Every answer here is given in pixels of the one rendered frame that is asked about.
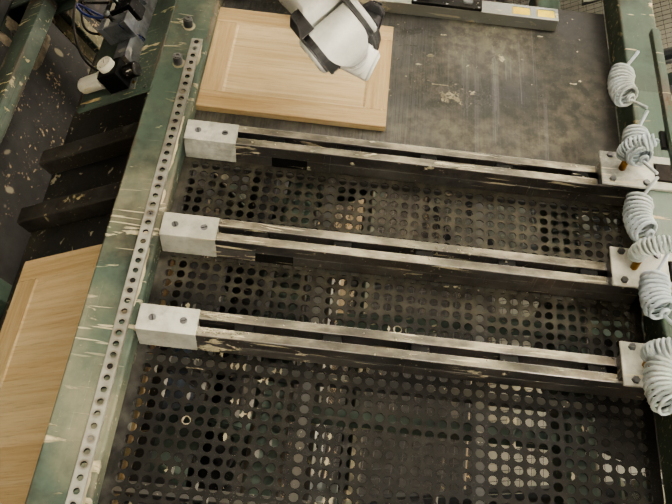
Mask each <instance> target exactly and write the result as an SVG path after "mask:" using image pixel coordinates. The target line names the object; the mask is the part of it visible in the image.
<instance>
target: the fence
mask: <svg viewBox="0 0 672 504"><path fill-rule="evenodd" d="M358 1H359V3H360V4H361V5H363V4H365V3H367V2H369V1H373V0H358ZM375 1H378V2H380V3H382V7H383V9H384V10H385V12H389V13H398V14H407V15H415V16H424V17H433V18H441V19H450V20H459V21H467V22H476V23H485V24H494V25H502V26H511V27H520V28H528V29H537V30H546V31H555V30H556V27H557V24H558V21H559V19H558V9H551V8H543V7H534V6H525V5H517V4H508V3H499V2H490V1H482V11H481V12H479V11H470V10H462V9H453V8H444V7H436V6H427V5H418V4H412V3H411V1H412V0H375ZM513 7H521V8H530V15H522V14H513ZM537 9H539V10H547V11H554V12H555V18H548V17H540V16H537Z"/></svg>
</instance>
